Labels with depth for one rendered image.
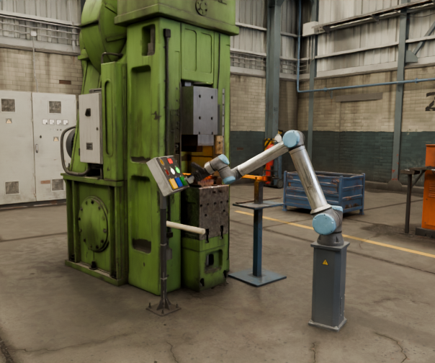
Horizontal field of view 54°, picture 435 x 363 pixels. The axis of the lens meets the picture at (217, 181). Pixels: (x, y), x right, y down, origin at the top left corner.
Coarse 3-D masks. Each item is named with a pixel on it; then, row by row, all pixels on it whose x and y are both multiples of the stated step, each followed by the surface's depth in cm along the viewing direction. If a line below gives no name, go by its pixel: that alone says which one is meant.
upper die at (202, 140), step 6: (186, 138) 371; (192, 138) 366; (198, 138) 362; (204, 138) 367; (210, 138) 374; (186, 144) 372; (192, 144) 366; (198, 144) 363; (204, 144) 368; (210, 144) 374
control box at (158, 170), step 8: (152, 160) 308; (168, 160) 325; (152, 168) 308; (160, 168) 307; (168, 168) 318; (160, 176) 307; (168, 176) 311; (176, 176) 325; (160, 184) 308; (168, 184) 306; (176, 184) 317; (168, 192) 307
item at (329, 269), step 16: (320, 256) 302; (336, 256) 296; (320, 272) 303; (336, 272) 298; (320, 288) 304; (336, 288) 299; (320, 304) 305; (336, 304) 301; (320, 320) 306; (336, 320) 302
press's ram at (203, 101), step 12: (192, 96) 355; (204, 96) 363; (216, 96) 375; (192, 108) 356; (204, 108) 365; (216, 108) 376; (192, 120) 357; (204, 120) 366; (216, 120) 377; (192, 132) 358; (204, 132) 367; (216, 132) 378
